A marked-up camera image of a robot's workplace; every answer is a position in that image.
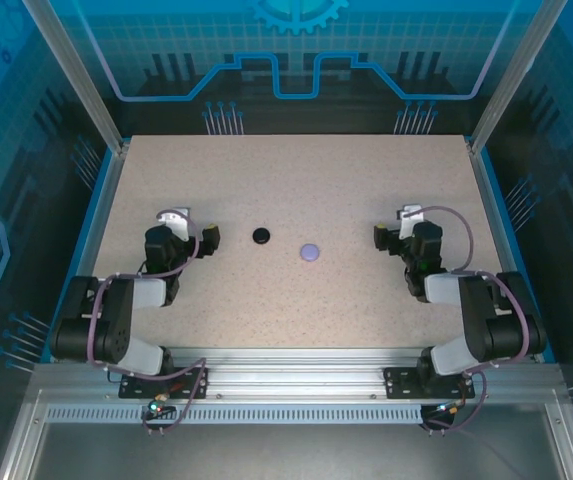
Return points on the purple round earbud charging case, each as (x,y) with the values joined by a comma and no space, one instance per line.
(310,251)

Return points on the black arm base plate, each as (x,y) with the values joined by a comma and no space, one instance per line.
(131,391)
(401,382)

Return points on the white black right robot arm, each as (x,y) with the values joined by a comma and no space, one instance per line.
(476,315)

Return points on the blue aluminium table side rail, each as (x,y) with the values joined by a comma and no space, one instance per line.
(498,220)
(93,220)

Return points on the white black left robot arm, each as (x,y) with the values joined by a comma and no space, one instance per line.
(116,320)

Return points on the aluminium frame post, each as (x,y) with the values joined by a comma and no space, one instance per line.
(516,75)
(76,75)

